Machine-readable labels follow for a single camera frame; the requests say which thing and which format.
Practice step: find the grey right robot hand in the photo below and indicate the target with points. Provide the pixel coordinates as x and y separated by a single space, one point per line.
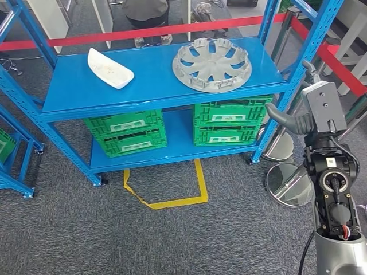
286 122

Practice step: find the grey plastic wheel hubcap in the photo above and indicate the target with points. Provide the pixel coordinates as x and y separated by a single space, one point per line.
214 64

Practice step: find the blue metal shelf rack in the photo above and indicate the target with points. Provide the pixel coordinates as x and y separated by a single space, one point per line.
155 79

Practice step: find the white plastic cover part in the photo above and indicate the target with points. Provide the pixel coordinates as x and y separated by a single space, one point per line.
110 70

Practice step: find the red barrier belt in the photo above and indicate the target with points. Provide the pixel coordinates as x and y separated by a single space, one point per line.
115 35
343 72

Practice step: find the green crate stack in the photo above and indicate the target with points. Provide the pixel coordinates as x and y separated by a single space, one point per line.
285 4

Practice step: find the black microwave oven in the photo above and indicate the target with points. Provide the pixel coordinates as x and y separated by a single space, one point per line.
242 2

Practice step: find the grey bag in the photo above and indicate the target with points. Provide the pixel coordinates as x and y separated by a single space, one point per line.
205 13

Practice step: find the person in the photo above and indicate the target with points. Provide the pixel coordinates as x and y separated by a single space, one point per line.
146 13

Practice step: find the small blue metal rack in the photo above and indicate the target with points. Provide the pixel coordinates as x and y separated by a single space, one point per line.
26 151

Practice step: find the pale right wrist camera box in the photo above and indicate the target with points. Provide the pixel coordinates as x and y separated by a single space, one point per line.
325 104

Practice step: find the white table frame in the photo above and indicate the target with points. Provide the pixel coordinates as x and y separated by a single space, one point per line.
354 30

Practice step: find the metal chair frame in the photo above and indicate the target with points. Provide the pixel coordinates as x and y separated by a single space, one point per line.
67 9

